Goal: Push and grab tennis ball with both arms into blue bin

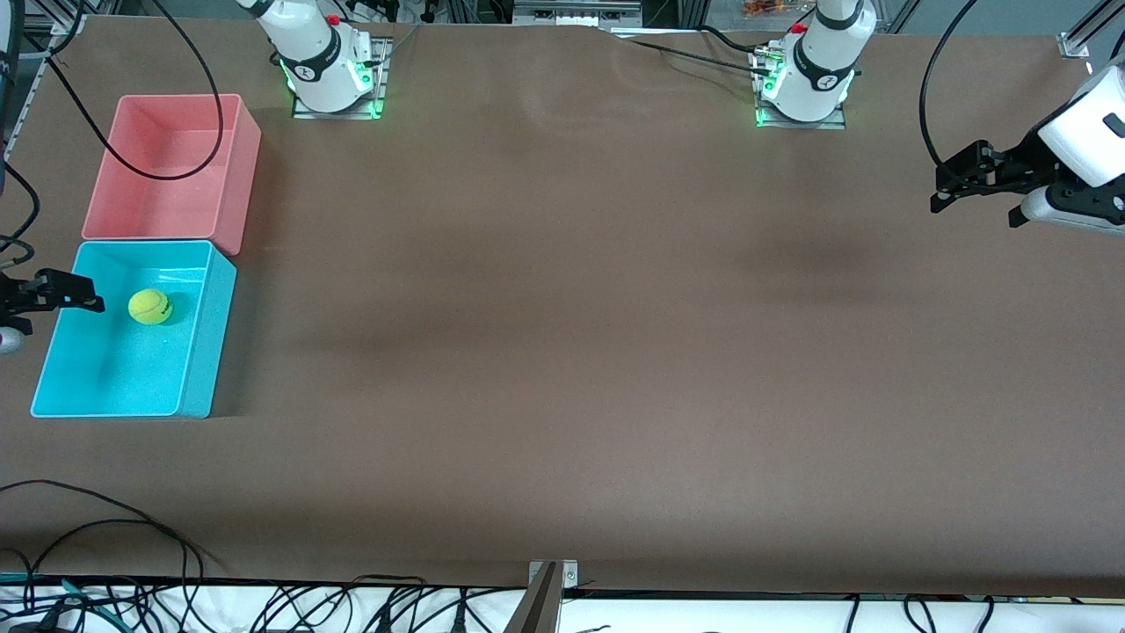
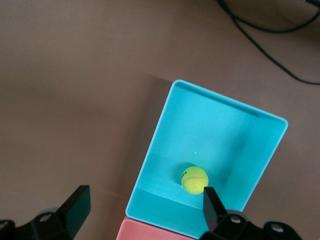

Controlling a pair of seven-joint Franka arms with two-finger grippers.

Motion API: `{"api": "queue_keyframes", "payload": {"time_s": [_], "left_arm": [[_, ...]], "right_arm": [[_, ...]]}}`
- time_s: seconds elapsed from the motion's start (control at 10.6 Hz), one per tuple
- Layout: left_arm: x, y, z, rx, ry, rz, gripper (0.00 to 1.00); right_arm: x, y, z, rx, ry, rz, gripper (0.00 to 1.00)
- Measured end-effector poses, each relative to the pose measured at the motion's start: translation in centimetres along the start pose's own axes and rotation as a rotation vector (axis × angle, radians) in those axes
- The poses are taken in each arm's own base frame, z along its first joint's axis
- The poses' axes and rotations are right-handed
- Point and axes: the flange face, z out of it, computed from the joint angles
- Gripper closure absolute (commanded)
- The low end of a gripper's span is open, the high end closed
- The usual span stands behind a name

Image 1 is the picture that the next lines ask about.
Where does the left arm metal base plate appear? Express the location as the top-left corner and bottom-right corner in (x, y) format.
(751, 44), (847, 131)

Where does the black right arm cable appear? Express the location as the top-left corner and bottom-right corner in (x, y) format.
(35, 0), (224, 182)

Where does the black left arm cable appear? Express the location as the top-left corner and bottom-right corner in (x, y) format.
(918, 0), (979, 173)

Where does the aluminium frame profile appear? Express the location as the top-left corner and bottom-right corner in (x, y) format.
(18, 0), (89, 38)

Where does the yellow-green tennis ball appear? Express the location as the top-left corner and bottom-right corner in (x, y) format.
(127, 288), (173, 327)

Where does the grey metal box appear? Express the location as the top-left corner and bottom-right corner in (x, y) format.
(512, 0), (643, 28)

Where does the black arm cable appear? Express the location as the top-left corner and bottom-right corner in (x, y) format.
(35, 0), (224, 182)
(918, 0), (979, 173)

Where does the black cable on table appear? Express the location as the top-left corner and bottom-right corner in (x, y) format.
(626, 25), (776, 78)

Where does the metal mount bracket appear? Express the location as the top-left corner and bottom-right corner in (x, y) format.
(504, 560), (580, 633)

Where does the aluminium corner bracket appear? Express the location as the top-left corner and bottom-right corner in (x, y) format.
(1058, 0), (1125, 61)

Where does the blue plastic bin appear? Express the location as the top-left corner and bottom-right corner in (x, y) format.
(31, 239), (238, 419)

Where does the black looped cable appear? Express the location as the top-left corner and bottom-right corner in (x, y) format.
(0, 479), (231, 608)

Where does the pink plastic bin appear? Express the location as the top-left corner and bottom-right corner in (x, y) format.
(82, 93), (263, 257)

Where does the teal cable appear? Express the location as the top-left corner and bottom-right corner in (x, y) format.
(0, 571), (120, 632)

